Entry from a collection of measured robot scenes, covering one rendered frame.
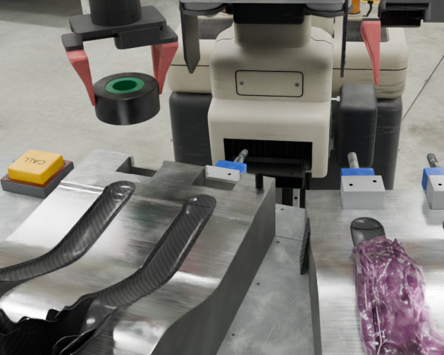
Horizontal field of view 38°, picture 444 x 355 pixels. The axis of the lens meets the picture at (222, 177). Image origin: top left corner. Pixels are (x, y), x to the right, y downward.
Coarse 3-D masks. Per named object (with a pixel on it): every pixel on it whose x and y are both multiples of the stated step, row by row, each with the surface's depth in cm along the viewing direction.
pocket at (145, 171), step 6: (132, 156) 87; (126, 162) 86; (132, 162) 88; (120, 168) 85; (126, 168) 87; (132, 168) 88; (138, 168) 87; (144, 168) 87; (150, 168) 87; (156, 168) 87; (132, 174) 88; (138, 174) 88; (144, 174) 87; (150, 174) 87
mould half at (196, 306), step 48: (96, 192) 80; (144, 192) 79; (192, 192) 79; (240, 192) 78; (48, 240) 73; (144, 240) 72; (240, 240) 71; (48, 288) 60; (96, 288) 61; (192, 288) 65; (240, 288) 74; (144, 336) 53; (192, 336) 60
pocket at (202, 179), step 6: (204, 174) 84; (198, 180) 82; (204, 180) 84; (210, 180) 84; (216, 180) 84; (222, 180) 84; (228, 180) 83; (204, 186) 85; (210, 186) 84; (216, 186) 84; (222, 186) 84; (228, 186) 83; (234, 186) 83
